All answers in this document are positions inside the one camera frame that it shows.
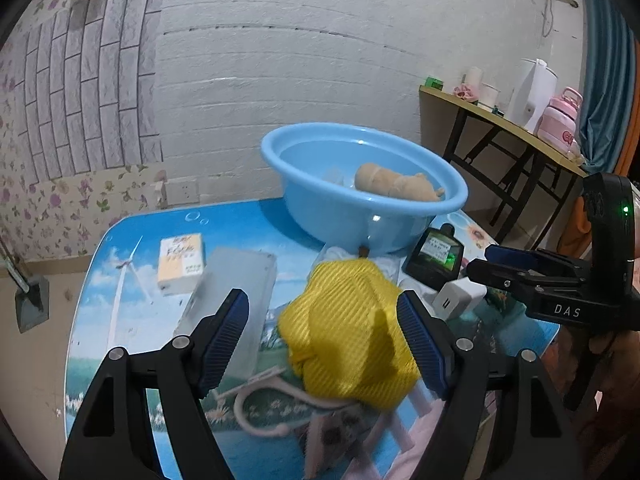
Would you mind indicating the white electric kettle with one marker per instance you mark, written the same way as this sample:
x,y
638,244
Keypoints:
x,y
530,95

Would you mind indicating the white and yellow box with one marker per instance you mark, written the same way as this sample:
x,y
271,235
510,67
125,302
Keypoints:
x,y
180,265

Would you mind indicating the blue curtain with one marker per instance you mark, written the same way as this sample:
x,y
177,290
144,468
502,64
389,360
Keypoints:
x,y
605,85

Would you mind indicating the pink flower ornament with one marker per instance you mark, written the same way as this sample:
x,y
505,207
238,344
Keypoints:
x,y
464,92

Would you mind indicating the pale plastic hook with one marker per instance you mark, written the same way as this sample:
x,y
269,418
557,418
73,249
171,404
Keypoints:
x,y
305,395

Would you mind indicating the black electronic device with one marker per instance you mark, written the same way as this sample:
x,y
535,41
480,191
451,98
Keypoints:
x,y
430,260

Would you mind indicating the tan plush toy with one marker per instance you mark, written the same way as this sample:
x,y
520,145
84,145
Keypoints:
x,y
385,182

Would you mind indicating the person's orange clothing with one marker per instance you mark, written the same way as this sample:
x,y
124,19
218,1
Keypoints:
x,y
615,410

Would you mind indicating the blue plastic basin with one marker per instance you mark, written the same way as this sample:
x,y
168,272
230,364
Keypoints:
x,y
350,210

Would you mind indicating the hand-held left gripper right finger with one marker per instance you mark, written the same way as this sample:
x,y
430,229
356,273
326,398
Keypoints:
x,y
417,340

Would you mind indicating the small green box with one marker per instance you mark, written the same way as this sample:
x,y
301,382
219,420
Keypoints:
x,y
434,83

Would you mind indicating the white charger adapter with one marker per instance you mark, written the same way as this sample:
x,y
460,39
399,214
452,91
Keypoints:
x,y
460,297

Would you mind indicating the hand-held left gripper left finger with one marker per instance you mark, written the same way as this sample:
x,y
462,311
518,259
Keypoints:
x,y
225,345

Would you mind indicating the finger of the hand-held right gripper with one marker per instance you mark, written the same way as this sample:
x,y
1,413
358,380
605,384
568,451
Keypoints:
x,y
500,277
510,255

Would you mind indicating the white cup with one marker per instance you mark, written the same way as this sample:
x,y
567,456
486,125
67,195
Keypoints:
x,y
488,96

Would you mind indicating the pink water bottle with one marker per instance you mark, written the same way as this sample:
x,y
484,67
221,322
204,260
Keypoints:
x,y
557,125

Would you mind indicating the clear plastic box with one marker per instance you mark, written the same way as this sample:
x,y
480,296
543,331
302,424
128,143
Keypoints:
x,y
235,270

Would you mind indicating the yellow mesh bag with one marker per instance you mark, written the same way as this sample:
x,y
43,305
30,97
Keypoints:
x,y
340,330

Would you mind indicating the wooden side table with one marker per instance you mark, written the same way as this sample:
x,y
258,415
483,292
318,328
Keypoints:
x,y
500,122

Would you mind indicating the wall outlet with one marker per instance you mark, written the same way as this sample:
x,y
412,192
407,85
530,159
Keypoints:
x,y
182,192

